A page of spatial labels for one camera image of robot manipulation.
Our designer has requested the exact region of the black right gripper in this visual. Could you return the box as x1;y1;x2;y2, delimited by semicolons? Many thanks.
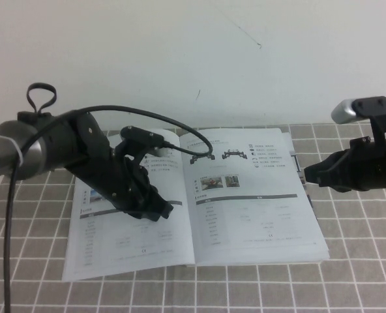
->
304;136;376;193

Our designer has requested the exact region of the black left camera cable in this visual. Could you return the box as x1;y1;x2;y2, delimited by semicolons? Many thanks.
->
3;104;215;313

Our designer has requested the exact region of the white zip tie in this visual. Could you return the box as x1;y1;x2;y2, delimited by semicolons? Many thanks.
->
0;134;27;166

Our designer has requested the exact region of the white product manual book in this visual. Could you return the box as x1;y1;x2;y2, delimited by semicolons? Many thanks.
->
61;127;331;283

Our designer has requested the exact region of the black strap loop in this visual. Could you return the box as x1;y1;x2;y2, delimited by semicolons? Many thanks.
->
26;83;58;115

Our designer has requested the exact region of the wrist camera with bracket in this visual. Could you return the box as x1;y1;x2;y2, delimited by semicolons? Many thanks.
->
330;95;386;140
119;125;170;158

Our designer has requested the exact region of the grey white checked tablecloth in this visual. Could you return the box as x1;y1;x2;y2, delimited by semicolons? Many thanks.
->
0;122;386;313

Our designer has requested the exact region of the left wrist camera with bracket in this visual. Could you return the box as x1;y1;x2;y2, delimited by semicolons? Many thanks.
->
119;125;170;158

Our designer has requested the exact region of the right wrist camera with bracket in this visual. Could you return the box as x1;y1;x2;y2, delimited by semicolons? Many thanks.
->
330;95;386;140

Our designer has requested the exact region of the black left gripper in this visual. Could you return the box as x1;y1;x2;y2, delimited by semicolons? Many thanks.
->
72;152;175;224

